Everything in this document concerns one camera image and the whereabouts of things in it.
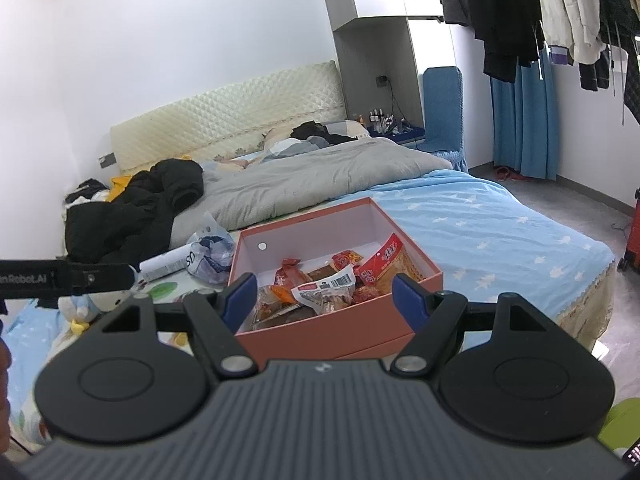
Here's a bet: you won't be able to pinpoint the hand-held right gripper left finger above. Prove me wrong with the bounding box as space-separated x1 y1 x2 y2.
100 271 259 380

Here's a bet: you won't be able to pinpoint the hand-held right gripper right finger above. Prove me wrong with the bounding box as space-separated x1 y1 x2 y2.
390 271 551 380

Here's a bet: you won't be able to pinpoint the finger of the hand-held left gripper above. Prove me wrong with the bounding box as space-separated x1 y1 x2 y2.
52 259 137 297

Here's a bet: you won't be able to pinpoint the clear orange-brown snack packet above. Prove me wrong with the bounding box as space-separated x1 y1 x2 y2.
251 284 321 332

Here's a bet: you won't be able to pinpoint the large tan snack packet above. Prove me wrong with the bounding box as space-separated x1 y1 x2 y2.
358 232 427 297

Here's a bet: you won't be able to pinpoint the orange snack packet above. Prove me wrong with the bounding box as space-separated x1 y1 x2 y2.
273 258 309 290

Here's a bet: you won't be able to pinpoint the red foil snack packet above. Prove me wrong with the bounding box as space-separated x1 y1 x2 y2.
331 249 367 273

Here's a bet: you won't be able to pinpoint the clear packet with brown bun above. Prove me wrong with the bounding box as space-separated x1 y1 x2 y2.
305 262 337 286

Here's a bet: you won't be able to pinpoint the white barcode snack packet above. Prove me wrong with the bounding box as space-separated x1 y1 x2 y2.
290 267 359 319

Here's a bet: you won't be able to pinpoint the orange cardboard box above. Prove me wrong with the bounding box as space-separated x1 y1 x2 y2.
227 197 445 362

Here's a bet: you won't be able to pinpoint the person's left forearm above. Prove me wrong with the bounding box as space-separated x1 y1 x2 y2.
0 337 13 441

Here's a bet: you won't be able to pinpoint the white blue plush penguin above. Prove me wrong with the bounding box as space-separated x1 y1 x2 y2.
56 287 132 335

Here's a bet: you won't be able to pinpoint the blue white tissue pack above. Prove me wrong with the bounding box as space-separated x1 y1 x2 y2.
138 211 237 287

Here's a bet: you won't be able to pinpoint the black puffer jacket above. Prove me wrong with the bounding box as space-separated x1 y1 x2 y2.
64 158 206 267

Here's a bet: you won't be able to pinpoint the pile of folded clothes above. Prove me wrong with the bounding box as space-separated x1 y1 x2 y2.
62 177 112 207

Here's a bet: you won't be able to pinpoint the grey quilt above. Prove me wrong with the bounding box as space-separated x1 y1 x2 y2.
200 136 454 232

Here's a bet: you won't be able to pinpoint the peach floral pillow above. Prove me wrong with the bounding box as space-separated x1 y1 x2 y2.
260 127 301 158

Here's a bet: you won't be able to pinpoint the blue bedside table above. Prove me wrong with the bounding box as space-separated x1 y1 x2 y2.
366 126 427 142

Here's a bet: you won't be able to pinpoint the dark clothes heap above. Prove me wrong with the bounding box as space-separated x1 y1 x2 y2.
289 120 360 150

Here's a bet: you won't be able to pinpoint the cluster of small bottles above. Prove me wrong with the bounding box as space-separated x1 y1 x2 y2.
368 108 398 130

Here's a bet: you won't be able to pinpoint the cream quilted headboard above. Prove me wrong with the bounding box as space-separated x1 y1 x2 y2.
110 60 347 182

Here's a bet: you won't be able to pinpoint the blue chair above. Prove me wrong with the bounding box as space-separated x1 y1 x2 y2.
421 66 467 155

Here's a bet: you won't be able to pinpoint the blue curtain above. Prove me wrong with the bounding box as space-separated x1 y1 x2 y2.
489 42 559 182

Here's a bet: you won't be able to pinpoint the red suitcase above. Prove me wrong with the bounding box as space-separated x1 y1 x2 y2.
616 187 640 275

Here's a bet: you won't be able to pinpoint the grey bedside niche cabinet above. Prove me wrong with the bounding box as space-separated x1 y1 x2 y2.
331 15 427 136

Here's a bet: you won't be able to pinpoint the lime green object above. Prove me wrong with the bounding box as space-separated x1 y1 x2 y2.
596 396 640 462

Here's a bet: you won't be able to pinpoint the black device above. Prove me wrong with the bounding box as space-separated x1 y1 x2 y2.
619 436 640 467

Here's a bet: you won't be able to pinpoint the black hanging garment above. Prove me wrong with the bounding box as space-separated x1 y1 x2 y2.
470 0 547 84

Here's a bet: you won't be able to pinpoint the white hanging jacket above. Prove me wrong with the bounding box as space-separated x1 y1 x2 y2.
531 0 610 67

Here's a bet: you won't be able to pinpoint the dark plaid hanging garments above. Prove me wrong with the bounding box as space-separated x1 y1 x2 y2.
575 0 640 127

